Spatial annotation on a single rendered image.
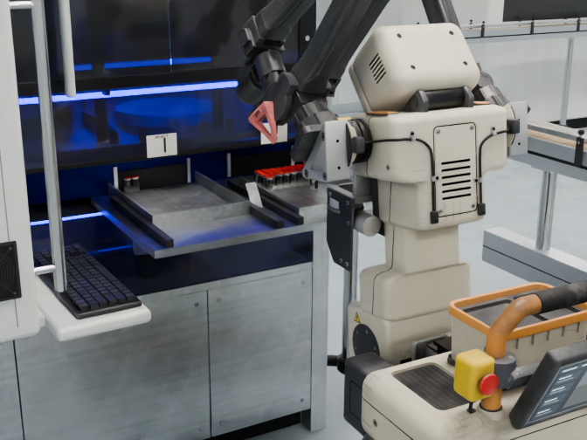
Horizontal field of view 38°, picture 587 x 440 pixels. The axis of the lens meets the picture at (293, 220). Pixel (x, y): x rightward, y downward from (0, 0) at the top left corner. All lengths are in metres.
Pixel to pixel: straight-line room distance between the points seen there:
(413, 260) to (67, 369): 1.11
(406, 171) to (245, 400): 1.31
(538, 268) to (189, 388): 1.24
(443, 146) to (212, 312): 1.12
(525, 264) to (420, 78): 1.52
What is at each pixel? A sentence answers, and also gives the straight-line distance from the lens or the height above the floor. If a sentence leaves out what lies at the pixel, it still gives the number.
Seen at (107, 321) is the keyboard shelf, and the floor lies 0.80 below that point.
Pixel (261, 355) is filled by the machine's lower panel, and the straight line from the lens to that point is 2.69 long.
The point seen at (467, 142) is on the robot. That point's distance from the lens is 1.68.
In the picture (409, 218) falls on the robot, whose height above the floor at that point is 1.03.
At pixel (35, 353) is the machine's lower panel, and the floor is 0.50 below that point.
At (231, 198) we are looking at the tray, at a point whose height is 0.90.
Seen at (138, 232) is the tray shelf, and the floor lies 0.88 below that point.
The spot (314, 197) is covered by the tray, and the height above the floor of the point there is 0.88.
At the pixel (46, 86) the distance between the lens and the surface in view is 1.65.
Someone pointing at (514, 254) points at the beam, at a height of 0.51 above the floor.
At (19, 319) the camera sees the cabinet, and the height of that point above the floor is 0.84.
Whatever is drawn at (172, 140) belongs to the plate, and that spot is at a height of 1.03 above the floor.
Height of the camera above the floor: 1.54
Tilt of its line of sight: 18 degrees down
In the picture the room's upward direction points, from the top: straight up
